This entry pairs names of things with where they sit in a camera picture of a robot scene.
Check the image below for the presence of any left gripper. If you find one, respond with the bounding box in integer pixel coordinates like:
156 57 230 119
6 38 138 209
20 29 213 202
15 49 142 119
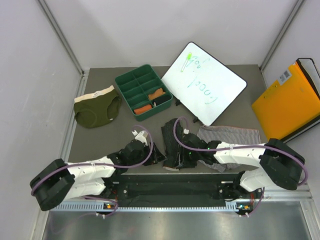
128 141 167 166

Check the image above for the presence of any black dotted underwear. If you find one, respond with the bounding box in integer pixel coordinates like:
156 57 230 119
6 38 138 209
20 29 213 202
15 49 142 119
161 118 197 171

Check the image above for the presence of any green compartment tray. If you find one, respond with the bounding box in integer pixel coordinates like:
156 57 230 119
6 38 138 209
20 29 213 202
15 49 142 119
115 64 173 122

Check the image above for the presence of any olive green underwear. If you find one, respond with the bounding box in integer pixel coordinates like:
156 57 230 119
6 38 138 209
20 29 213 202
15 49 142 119
73 85 122 129

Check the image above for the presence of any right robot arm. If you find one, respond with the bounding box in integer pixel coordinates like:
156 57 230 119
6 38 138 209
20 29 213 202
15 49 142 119
179 133 305 198

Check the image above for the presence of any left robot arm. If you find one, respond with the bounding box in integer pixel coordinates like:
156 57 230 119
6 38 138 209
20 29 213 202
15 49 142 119
30 139 166 211

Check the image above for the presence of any grey striped underwear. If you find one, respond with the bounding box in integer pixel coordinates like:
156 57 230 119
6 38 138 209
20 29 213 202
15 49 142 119
196 125 261 173

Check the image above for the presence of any orange rolled cloth front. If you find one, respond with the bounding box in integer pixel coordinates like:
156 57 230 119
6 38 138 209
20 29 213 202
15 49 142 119
133 104 153 115

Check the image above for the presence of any orange rolled cloth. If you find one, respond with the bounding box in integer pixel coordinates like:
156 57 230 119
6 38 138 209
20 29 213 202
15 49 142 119
133 104 153 115
148 88 166 101

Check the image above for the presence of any black rolled cloth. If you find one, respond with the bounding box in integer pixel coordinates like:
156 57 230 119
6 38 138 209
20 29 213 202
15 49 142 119
152 95 171 107

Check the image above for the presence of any orange rolled cloth back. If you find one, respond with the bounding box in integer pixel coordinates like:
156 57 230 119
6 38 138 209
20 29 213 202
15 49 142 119
148 88 166 101

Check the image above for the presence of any white whiteboard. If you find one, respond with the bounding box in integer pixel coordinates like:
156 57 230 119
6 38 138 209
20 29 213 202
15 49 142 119
161 42 247 126

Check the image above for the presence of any orange clipboard folder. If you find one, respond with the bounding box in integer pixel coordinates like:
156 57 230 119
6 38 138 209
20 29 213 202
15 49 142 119
251 58 320 143

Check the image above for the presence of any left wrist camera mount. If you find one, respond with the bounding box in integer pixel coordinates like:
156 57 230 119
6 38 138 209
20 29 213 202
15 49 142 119
132 130 149 146

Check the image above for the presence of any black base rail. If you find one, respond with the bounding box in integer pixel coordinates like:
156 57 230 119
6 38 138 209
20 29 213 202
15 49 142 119
102 173 262 208

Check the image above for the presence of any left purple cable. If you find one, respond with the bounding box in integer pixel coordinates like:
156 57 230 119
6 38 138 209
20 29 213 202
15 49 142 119
30 124 154 218

